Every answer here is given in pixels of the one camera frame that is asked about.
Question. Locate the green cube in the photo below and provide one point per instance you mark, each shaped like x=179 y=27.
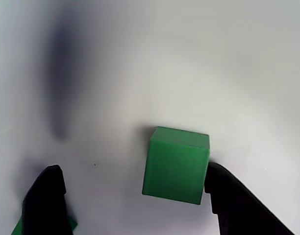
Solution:
x=16 y=230
x=175 y=171

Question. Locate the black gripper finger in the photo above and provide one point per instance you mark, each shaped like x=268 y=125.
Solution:
x=233 y=208
x=44 y=208

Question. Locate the white round plate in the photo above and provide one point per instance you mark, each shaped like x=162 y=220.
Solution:
x=164 y=73

